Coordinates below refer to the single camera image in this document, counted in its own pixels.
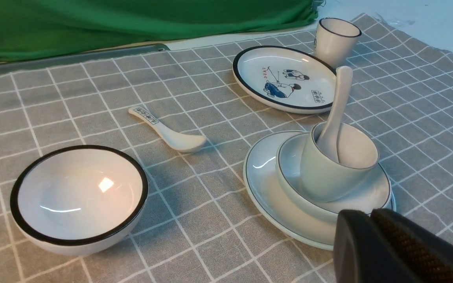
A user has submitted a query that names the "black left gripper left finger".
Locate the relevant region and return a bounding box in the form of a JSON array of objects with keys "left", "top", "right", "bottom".
[{"left": 333, "top": 209, "right": 412, "bottom": 283}]

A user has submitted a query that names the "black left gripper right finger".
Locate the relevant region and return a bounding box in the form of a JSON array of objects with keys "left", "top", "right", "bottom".
[{"left": 370, "top": 208, "right": 453, "bottom": 283}]

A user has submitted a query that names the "grey-rimmed shallow white bowl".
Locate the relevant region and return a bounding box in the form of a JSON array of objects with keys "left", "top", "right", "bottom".
[{"left": 275, "top": 134, "right": 392, "bottom": 222}]

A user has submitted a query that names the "plain white cup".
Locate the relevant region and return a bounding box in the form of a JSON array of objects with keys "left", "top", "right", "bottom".
[{"left": 300, "top": 122, "right": 379, "bottom": 203}]

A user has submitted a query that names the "plain white ceramic spoon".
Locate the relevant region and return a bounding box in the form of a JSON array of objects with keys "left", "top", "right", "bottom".
[{"left": 317, "top": 66, "right": 354, "bottom": 163}]

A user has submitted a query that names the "large plain white plate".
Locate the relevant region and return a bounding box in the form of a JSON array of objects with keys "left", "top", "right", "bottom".
[{"left": 244, "top": 131, "right": 397, "bottom": 251}]

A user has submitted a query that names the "illustrated black-rimmed plate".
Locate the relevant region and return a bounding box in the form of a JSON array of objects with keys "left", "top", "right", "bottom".
[{"left": 232, "top": 45, "right": 336, "bottom": 114}]

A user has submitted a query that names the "white spoon with lettering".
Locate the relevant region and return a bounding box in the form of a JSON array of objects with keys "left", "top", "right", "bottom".
[{"left": 128, "top": 107, "right": 206, "bottom": 153}]

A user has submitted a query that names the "black-rimmed white cup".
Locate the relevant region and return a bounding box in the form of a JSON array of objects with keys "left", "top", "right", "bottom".
[{"left": 313, "top": 17, "right": 363, "bottom": 69}]

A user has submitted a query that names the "black-rimmed white bowl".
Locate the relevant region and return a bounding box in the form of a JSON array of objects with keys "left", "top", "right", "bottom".
[{"left": 9, "top": 145, "right": 149, "bottom": 256}]

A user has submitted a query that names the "green backdrop cloth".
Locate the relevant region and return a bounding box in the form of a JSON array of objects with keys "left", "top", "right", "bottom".
[{"left": 0, "top": 0, "right": 319, "bottom": 63}]

